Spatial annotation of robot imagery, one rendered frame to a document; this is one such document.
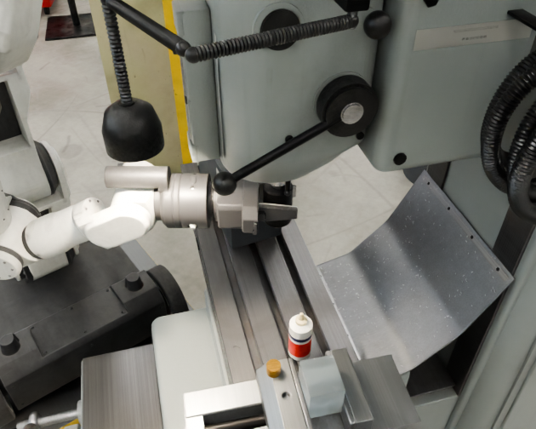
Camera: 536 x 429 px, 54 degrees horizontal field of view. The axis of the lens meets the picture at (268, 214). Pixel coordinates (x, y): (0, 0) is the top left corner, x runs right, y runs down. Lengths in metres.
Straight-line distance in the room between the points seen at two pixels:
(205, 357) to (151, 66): 1.72
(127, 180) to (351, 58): 0.38
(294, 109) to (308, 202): 2.15
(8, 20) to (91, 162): 2.42
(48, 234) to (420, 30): 0.65
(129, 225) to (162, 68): 1.81
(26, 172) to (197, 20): 0.76
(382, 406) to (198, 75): 0.55
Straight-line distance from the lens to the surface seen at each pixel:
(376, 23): 0.60
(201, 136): 0.73
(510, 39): 0.71
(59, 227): 0.93
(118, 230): 0.85
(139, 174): 0.82
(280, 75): 0.62
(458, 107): 0.72
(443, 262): 1.08
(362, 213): 2.75
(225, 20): 0.61
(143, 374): 1.23
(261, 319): 1.04
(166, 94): 2.66
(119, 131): 0.64
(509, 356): 1.12
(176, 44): 0.48
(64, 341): 1.55
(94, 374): 1.26
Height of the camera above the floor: 1.77
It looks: 41 degrees down
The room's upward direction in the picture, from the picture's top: straight up
